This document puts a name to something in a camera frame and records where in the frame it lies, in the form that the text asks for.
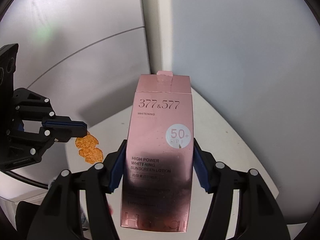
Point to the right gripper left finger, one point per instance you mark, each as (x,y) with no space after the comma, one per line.
(58,217)

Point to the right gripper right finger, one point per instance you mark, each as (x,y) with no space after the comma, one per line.
(259,216)

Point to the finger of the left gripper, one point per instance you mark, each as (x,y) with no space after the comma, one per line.
(62,135)
(62,121)

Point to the orange peel scrap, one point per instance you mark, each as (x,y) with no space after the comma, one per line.
(87,146)

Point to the pink sunscreen box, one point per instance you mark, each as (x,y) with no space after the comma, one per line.
(158,175)

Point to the red spotted candy wrapper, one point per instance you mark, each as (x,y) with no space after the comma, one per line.
(110,209)

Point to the left black tracking camera box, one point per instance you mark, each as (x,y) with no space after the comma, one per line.
(8,67)

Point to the cream door frame trim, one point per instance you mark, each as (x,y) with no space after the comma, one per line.
(158,28)

